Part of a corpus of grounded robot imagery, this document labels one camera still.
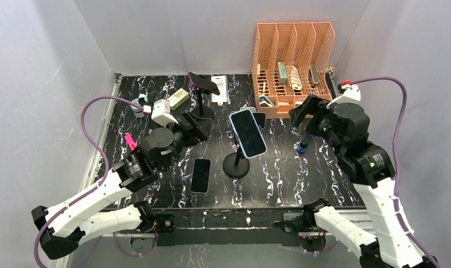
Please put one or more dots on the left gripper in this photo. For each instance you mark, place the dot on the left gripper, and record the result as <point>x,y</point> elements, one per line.
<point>195,132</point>

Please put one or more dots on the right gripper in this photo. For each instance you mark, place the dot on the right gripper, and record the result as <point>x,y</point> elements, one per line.
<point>311,106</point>

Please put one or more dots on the light blue phone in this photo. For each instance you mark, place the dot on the light blue phone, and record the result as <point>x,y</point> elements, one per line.
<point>248,133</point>

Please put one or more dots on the white-edged black smartphone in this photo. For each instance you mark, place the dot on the white-edged black smartphone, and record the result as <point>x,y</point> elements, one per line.
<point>200,176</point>

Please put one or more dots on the black stand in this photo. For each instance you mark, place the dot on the black stand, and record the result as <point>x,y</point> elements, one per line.
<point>201,110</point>
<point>235,165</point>

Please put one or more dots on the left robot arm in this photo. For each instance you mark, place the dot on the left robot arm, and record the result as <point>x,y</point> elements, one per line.
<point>64,227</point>

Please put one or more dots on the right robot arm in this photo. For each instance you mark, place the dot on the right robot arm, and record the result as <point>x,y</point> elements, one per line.
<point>344,127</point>

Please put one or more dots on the white phone on silver stand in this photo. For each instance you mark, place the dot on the white phone on silver stand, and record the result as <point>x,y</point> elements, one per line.
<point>260,119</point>

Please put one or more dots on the silver desktop phone stand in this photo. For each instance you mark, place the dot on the silver desktop phone stand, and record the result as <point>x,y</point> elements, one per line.
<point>252,109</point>

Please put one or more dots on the beige small box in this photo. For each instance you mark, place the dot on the beige small box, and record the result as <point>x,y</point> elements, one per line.
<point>178,98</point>

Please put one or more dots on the orange file organizer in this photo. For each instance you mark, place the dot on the orange file organizer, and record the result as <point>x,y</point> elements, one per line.
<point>290,62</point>

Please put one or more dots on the white labelled package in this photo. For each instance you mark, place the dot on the white labelled package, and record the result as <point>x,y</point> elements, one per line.
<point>221,82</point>

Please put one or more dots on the blue white tape roll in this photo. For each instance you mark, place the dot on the blue white tape roll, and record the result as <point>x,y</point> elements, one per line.
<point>137,107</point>

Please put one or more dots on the pink marker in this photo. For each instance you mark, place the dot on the pink marker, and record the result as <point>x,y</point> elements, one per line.
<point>130,142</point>

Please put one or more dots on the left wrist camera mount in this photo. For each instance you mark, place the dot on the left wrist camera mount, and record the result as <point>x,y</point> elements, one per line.
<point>160,112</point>

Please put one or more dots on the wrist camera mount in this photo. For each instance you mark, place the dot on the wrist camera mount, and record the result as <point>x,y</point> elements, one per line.
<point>160,112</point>
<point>351,94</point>

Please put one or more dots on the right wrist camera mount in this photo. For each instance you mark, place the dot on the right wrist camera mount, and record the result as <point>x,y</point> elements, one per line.
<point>351,94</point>

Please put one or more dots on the black base frame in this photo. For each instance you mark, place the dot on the black base frame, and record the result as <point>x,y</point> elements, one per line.
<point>239,226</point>

